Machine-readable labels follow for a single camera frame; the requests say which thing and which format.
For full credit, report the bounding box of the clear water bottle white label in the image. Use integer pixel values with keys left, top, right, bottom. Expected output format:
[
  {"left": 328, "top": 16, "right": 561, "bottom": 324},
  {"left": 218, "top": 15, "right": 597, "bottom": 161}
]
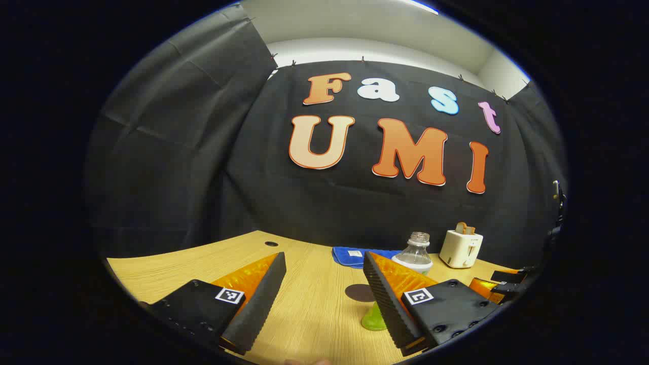
[{"left": 361, "top": 232, "right": 434, "bottom": 332}]

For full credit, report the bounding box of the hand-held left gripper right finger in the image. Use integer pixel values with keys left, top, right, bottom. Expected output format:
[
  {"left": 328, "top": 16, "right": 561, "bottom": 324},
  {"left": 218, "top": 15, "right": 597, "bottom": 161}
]
[{"left": 362, "top": 251, "right": 502, "bottom": 357}]

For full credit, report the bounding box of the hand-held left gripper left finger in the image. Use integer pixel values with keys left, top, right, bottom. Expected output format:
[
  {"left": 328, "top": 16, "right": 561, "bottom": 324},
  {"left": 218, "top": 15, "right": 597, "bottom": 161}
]
[{"left": 139, "top": 252, "right": 287, "bottom": 355}]

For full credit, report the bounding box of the dark round coaster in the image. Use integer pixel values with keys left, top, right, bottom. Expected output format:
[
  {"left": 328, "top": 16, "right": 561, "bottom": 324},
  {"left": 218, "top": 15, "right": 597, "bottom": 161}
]
[{"left": 345, "top": 284, "right": 376, "bottom": 303}]

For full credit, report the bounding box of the blue towel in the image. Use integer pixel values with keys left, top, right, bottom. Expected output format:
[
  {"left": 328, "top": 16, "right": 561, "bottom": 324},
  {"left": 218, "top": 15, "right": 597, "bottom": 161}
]
[{"left": 332, "top": 246, "right": 404, "bottom": 269}]

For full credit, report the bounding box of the cream toaster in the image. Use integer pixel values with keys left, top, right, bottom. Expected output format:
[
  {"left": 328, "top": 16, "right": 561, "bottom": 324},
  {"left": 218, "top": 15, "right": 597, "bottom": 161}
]
[{"left": 439, "top": 230, "right": 484, "bottom": 269}]

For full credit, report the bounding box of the black backdrop cloth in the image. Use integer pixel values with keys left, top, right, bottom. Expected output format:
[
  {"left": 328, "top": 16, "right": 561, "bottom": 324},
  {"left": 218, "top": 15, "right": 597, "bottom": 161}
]
[{"left": 84, "top": 5, "right": 568, "bottom": 269}]

